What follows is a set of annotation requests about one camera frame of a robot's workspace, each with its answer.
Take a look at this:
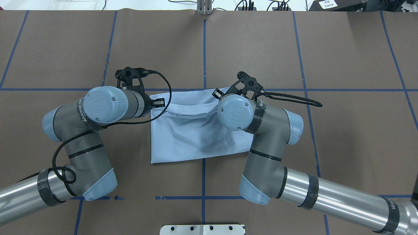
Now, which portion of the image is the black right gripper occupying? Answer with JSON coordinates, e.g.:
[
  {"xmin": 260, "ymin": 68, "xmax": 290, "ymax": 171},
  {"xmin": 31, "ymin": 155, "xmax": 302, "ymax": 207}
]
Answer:
[{"xmin": 212, "ymin": 86, "xmax": 242, "ymax": 100}]

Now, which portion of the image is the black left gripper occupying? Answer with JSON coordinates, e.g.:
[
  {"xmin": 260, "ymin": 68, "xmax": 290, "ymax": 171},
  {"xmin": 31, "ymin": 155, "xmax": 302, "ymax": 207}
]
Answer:
[{"xmin": 142, "ymin": 93, "xmax": 166, "ymax": 116}]

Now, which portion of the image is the light blue t-shirt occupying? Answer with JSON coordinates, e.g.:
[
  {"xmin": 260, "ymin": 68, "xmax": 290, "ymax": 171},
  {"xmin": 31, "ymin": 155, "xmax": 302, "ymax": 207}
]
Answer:
[{"xmin": 150, "ymin": 89, "xmax": 253, "ymax": 164}]

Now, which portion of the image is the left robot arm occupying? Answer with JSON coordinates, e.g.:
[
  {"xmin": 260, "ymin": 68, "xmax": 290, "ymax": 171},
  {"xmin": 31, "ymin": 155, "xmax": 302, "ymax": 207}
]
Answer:
[{"xmin": 1, "ymin": 86, "xmax": 166, "ymax": 225}]

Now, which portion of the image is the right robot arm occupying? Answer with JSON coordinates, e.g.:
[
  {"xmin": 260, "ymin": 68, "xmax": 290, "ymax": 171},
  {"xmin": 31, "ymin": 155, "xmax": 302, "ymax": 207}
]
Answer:
[{"xmin": 205, "ymin": 89, "xmax": 417, "ymax": 235}]

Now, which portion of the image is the black box with white label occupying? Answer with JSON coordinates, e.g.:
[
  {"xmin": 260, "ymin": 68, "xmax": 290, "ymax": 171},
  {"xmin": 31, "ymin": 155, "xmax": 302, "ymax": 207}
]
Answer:
[{"xmin": 308, "ymin": 0, "xmax": 367, "ymax": 12}]

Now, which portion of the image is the black left camera cable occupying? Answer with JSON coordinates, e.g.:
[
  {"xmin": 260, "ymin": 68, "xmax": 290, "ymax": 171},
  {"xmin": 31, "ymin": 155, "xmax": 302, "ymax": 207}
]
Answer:
[{"xmin": 52, "ymin": 70, "xmax": 172, "ymax": 194}]

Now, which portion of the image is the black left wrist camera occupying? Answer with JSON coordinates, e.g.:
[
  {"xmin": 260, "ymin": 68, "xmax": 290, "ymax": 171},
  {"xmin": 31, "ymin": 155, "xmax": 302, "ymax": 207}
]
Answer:
[{"xmin": 115, "ymin": 67, "xmax": 153, "ymax": 93}]

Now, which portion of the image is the grey aluminium frame post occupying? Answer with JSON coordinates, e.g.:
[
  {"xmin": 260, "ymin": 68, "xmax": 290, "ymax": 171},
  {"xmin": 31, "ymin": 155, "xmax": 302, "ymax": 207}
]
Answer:
[{"xmin": 196, "ymin": 0, "xmax": 213, "ymax": 15}]

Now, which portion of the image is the black cable bundle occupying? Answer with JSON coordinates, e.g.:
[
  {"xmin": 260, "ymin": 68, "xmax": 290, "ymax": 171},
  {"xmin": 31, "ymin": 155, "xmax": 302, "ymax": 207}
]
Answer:
[{"xmin": 235, "ymin": 0, "xmax": 291, "ymax": 11}]

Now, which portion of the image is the white metal base plate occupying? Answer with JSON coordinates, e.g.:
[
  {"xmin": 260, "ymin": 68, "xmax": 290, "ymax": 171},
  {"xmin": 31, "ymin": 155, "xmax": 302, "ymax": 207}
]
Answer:
[{"xmin": 159, "ymin": 224, "xmax": 246, "ymax": 235}]

